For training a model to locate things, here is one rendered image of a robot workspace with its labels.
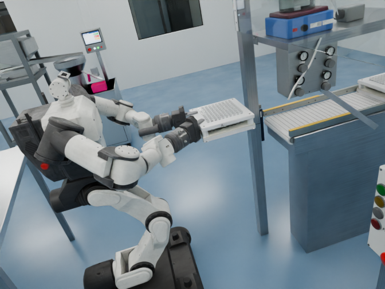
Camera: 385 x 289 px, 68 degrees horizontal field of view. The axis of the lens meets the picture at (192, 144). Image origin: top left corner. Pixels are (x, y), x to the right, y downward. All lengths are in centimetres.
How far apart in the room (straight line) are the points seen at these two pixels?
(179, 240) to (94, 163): 114
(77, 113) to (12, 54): 324
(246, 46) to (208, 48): 480
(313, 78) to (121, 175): 87
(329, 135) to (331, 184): 37
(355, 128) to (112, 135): 272
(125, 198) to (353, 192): 130
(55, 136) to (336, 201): 153
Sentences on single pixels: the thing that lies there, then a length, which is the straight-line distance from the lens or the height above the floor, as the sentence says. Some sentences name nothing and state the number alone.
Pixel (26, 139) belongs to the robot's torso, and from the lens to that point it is 126.
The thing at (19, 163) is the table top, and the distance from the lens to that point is 199.
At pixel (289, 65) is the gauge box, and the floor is 126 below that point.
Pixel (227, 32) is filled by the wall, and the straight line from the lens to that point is 635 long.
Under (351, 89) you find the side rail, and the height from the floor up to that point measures 93.
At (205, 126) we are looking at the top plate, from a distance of 124.
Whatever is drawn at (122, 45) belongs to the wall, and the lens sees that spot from 605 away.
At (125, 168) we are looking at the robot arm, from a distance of 90.
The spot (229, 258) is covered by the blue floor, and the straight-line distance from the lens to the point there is 206.
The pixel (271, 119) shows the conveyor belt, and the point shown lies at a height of 91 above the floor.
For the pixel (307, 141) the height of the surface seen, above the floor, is 86.
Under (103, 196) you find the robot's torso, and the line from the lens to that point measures 138.
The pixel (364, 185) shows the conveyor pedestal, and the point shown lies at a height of 42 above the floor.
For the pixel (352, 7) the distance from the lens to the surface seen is 82.
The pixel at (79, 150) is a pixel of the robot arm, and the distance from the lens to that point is 96.
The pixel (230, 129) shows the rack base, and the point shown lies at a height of 103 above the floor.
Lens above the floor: 161
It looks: 29 degrees down
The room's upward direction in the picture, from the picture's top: 12 degrees counter-clockwise
